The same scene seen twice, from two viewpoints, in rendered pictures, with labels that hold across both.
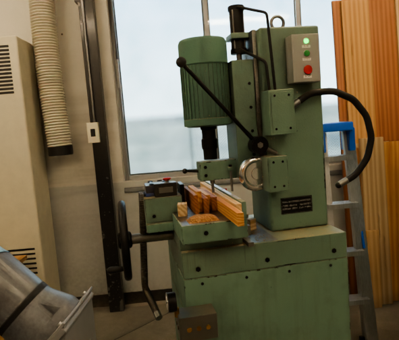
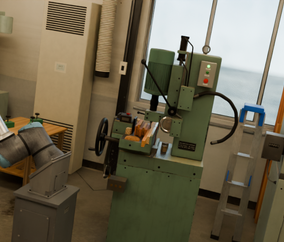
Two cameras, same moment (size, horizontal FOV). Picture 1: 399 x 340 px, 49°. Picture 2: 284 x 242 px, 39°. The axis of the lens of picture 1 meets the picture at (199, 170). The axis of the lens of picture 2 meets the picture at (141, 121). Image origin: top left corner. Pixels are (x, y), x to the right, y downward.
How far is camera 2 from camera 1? 1.38 m
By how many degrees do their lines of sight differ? 17
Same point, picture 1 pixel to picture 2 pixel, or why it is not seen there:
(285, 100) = (189, 93)
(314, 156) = (203, 125)
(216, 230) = (135, 145)
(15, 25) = not seen: outside the picture
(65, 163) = (104, 81)
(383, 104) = not seen: outside the picture
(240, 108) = (171, 89)
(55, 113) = (103, 51)
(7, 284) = (39, 139)
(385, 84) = not seen: outside the picture
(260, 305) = (150, 187)
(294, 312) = (166, 196)
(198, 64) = (154, 63)
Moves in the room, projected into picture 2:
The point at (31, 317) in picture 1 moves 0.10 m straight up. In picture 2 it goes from (43, 153) to (45, 138)
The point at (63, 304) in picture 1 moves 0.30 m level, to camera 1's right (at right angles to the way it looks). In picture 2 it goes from (56, 153) to (101, 165)
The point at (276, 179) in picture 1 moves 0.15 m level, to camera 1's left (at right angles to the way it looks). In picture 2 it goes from (174, 130) to (152, 125)
